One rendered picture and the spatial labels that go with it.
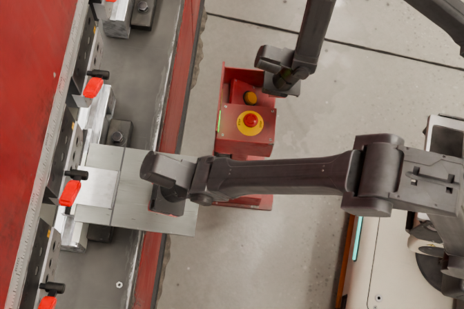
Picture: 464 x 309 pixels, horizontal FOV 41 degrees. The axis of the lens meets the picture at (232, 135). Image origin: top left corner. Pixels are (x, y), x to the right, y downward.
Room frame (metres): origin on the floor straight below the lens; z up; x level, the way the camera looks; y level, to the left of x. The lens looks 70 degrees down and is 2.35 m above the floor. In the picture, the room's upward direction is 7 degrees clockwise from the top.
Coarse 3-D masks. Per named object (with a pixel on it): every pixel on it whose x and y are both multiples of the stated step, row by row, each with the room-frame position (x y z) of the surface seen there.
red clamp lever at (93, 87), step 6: (90, 72) 0.48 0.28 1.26; (96, 72) 0.48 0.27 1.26; (102, 72) 0.48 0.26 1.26; (108, 72) 0.48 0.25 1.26; (96, 78) 0.46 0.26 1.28; (102, 78) 0.47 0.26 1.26; (108, 78) 0.47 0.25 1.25; (90, 84) 0.44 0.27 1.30; (96, 84) 0.44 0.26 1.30; (102, 84) 0.45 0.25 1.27; (84, 90) 0.42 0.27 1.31; (90, 90) 0.42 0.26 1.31; (96, 90) 0.42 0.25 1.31; (90, 96) 0.41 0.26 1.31; (96, 96) 0.41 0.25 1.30
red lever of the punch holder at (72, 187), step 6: (66, 174) 0.27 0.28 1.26; (72, 174) 0.27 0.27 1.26; (78, 174) 0.28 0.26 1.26; (84, 174) 0.28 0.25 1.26; (72, 180) 0.26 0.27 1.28; (78, 180) 0.26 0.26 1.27; (84, 180) 0.27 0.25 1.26; (66, 186) 0.24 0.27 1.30; (72, 186) 0.25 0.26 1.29; (78, 186) 0.25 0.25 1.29; (66, 192) 0.23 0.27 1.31; (72, 192) 0.23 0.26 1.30; (78, 192) 0.24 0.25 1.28; (60, 198) 0.22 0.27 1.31; (66, 198) 0.22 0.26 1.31; (72, 198) 0.22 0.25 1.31; (66, 204) 0.21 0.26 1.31; (72, 204) 0.21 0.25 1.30
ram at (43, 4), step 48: (0, 0) 0.36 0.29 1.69; (48, 0) 0.46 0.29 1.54; (0, 48) 0.32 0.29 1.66; (48, 48) 0.41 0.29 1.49; (0, 96) 0.27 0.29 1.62; (48, 96) 0.35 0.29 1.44; (0, 144) 0.22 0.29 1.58; (0, 192) 0.17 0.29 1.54; (0, 240) 0.11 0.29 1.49; (0, 288) 0.05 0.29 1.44
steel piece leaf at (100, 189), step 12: (84, 168) 0.36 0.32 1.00; (96, 168) 0.36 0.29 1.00; (96, 180) 0.33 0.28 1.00; (108, 180) 0.34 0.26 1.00; (84, 192) 0.30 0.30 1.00; (96, 192) 0.31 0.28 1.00; (108, 192) 0.31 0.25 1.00; (84, 204) 0.28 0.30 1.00; (96, 204) 0.28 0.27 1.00; (108, 204) 0.28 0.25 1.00
